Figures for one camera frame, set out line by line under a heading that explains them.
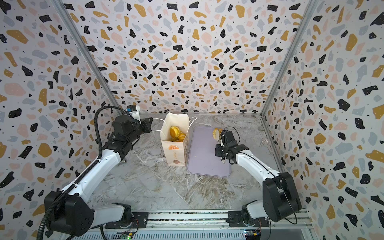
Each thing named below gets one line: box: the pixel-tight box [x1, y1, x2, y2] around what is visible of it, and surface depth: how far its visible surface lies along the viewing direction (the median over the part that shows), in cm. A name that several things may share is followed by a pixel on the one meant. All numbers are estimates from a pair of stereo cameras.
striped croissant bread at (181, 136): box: [177, 131, 186, 142], surface depth 93 cm
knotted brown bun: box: [212, 128, 223, 140], surface depth 98 cm
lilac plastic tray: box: [187, 126, 231, 178], surface depth 94 cm
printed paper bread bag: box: [160, 112, 190, 167], surface depth 87 cm
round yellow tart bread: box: [169, 126, 181, 138], surface depth 90 cm
